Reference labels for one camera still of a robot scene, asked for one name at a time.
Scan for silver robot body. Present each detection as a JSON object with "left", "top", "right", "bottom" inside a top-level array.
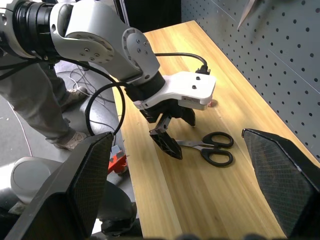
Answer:
[{"left": 0, "top": 156, "right": 64, "bottom": 216}]

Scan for black handled scissors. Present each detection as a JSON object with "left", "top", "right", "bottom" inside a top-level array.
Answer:
[{"left": 175, "top": 131, "right": 235, "bottom": 168}]

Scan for black panel with metal edge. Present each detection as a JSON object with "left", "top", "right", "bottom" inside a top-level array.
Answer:
[{"left": 113, "top": 0, "right": 182, "bottom": 34}]

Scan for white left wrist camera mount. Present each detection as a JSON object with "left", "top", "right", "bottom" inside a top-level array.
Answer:
[{"left": 133, "top": 71, "right": 217, "bottom": 112}]

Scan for person in grey trousers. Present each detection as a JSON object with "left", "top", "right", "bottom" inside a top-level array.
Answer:
[{"left": 0, "top": 53, "right": 89, "bottom": 151}]

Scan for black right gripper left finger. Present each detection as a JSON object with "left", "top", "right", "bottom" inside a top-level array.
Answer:
[{"left": 4, "top": 131, "right": 115, "bottom": 240}]

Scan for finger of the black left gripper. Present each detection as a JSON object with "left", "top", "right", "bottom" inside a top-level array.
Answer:
[
  {"left": 149, "top": 114, "right": 184, "bottom": 161},
  {"left": 177, "top": 104, "right": 197, "bottom": 127}
]

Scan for grey metal pegboard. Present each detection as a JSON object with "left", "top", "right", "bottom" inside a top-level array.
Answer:
[{"left": 180, "top": 0, "right": 320, "bottom": 161}]

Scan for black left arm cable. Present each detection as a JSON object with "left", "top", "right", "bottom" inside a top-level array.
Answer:
[{"left": 53, "top": 51, "right": 212, "bottom": 138}]

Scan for thin grey floor cable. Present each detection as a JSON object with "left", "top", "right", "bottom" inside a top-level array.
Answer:
[{"left": 55, "top": 65, "right": 116, "bottom": 104}]

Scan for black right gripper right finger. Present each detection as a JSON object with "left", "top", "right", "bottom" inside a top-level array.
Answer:
[{"left": 241, "top": 128, "right": 320, "bottom": 240}]

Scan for red and grey floor object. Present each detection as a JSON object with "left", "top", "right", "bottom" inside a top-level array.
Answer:
[{"left": 108, "top": 144, "right": 129, "bottom": 175}]

